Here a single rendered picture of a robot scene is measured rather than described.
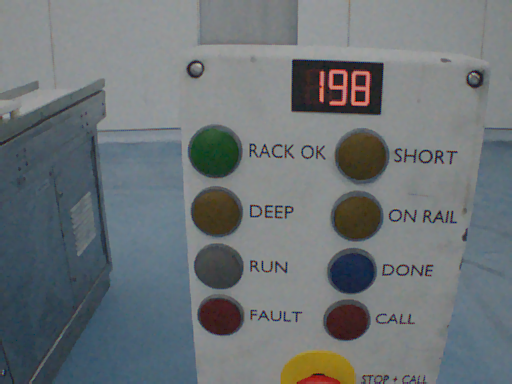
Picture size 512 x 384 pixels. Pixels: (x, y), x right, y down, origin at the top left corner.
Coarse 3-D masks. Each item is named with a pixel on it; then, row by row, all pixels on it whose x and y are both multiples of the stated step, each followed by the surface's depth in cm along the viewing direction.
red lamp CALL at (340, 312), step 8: (336, 312) 31; (344, 312) 31; (352, 312) 31; (360, 312) 31; (328, 320) 31; (336, 320) 31; (344, 320) 31; (352, 320) 31; (360, 320) 31; (368, 320) 31; (328, 328) 31; (336, 328) 31; (344, 328) 31; (352, 328) 31; (360, 328) 31; (336, 336) 31; (344, 336) 31; (352, 336) 31
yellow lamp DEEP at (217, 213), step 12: (216, 192) 29; (204, 204) 29; (216, 204) 29; (228, 204) 29; (204, 216) 29; (216, 216) 29; (228, 216) 29; (204, 228) 29; (216, 228) 29; (228, 228) 29
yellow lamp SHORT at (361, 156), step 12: (348, 144) 27; (360, 144) 27; (372, 144) 27; (348, 156) 27; (360, 156) 27; (372, 156) 27; (384, 156) 27; (348, 168) 27; (360, 168) 27; (372, 168) 27
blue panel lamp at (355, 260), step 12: (336, 264) 30; (348, 264) 29; (360, 264) 29; (372, 264) 29; (336, 276) 30; (348, 276) 30; (360, 276) 29; (372, 276) 30; (348, 288) 30; (360, 288) 30
